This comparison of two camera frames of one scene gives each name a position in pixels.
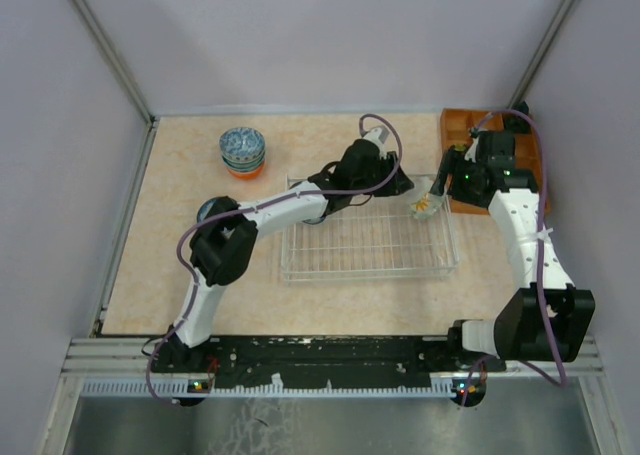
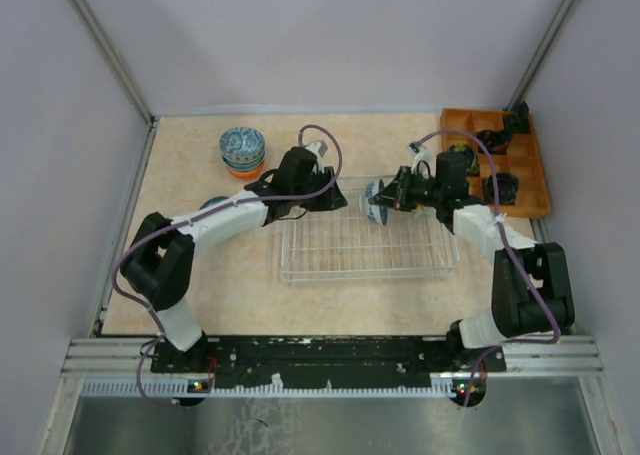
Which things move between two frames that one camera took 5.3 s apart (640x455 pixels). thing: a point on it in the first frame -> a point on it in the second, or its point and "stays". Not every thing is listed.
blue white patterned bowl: [317, 221] -> [375, 212]
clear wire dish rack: [380, 236] stays
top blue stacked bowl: [242, 144] stays
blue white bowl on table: [204, 209] stays
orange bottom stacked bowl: [247, 174] stays
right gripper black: [454, 160] -> [397, 192]
